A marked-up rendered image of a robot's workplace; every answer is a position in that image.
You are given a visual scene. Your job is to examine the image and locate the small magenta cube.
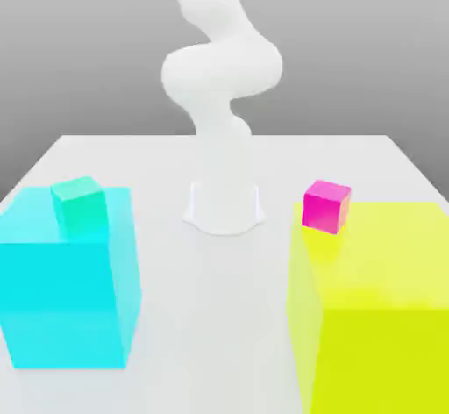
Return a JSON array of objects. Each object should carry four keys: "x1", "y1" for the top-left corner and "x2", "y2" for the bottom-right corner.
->
[{"x1": 301, "y1": 179, "x2": 353, "y2": 236}]

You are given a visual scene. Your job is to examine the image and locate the small green cube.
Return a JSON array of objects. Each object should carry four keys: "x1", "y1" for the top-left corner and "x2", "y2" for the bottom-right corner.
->
[{"x1": 50, "y1": 175, "x2": 108, "y2": 244}]

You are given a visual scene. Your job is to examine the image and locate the large cyan box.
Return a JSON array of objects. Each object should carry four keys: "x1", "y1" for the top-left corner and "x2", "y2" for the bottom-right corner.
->
[{"x1": 0, "y1": 185, "x2": 143, "y2": 371}]

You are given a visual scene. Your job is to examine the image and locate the large yellow box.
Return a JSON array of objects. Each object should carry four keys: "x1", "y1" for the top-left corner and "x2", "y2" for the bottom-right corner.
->
[{"x1": 286, "y1": 202, "x2": 449, "y2": 414}]

